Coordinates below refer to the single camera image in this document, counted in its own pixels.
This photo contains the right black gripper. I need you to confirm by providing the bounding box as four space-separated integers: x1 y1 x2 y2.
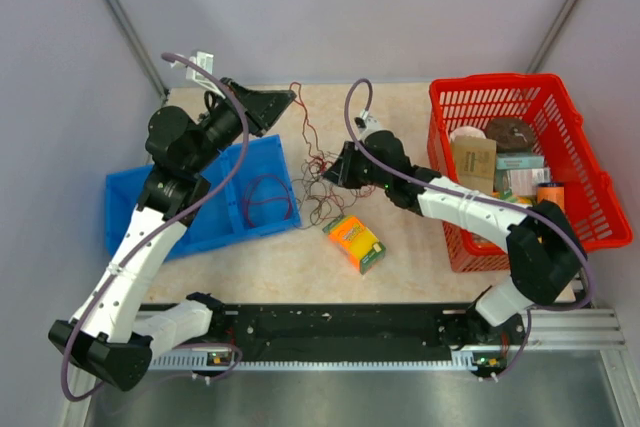
323 142 391 191

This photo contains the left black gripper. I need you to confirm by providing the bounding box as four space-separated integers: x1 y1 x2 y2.
186 77 295 174

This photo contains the black wire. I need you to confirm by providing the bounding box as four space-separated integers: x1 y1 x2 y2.
292 156 376 231

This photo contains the brown wire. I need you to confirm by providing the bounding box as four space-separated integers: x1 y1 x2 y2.
240 172 295 231

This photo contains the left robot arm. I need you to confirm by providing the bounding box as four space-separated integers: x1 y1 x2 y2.
48 78 296 391

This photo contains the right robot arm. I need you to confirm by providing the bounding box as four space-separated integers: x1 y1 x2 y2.
323 130 586 343

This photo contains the orange sponge package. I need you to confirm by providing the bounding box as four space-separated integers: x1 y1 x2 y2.
323 215 386 275

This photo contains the blue plastic bin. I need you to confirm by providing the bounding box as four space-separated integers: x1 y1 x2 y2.
105 135 301 260

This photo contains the brown cardboard box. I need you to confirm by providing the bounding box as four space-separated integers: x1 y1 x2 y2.
451 136 497 195

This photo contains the teal small box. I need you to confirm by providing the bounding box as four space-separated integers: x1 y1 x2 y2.
496 152 545 170

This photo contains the brown round lid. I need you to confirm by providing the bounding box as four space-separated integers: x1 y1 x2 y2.
485 117 535 153

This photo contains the orange cylindrical can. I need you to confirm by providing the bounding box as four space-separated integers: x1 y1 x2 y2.
536 182 565 211

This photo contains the red plastic basket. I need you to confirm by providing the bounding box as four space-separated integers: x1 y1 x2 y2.
426 73 633 252

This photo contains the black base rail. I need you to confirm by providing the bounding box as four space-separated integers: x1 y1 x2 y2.
134 302 531 363

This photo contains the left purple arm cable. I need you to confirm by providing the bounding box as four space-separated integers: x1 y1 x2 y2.
59 51 250 402

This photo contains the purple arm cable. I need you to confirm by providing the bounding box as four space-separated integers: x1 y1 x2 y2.
59 51 250 402
345 78 596 383

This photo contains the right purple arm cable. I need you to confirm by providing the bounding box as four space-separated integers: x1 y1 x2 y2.
345 78 596 383

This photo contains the aluminium frame rail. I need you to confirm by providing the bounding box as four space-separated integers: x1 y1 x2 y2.
149 309 624 375

